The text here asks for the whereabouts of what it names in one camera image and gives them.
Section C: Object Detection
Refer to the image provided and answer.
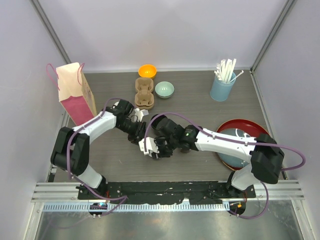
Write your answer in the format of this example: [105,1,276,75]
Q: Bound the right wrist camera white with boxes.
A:
[138,137,160,159]

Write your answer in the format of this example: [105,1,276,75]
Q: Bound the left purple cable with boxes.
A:
[66,97,129,217]

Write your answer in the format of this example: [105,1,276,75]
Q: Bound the white wrapped straws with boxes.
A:
[214,58,244,84]

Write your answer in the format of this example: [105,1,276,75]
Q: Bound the blue straw holder cup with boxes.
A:
[209,76,236,102]

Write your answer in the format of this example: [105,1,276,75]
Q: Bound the pink paper gift bag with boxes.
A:
[46,62,97,126]

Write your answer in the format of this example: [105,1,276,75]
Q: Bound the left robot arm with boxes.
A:
[50,99,149,200]

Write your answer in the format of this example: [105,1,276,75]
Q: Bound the cardboard cup carrier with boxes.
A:
[134,77,155,110]

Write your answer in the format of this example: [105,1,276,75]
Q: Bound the blue plate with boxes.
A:
[217,128,253,170]

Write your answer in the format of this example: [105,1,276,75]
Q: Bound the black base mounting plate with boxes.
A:
[77,181,257,205]

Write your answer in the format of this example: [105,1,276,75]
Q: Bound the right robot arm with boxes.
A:
[140,115,285,198]

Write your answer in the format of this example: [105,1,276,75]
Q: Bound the purple cable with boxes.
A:
[143,111,306,221]
[66,97,129,217]

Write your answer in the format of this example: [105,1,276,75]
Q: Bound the orange bowl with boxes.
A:
[138,64,157,79]

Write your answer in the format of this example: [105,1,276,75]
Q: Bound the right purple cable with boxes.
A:
[143,111,306,221]

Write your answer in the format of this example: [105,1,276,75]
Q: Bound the red round tray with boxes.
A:
[216,119,269,171]

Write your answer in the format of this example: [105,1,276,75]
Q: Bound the light green bowl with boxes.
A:
[154,81,175,99]

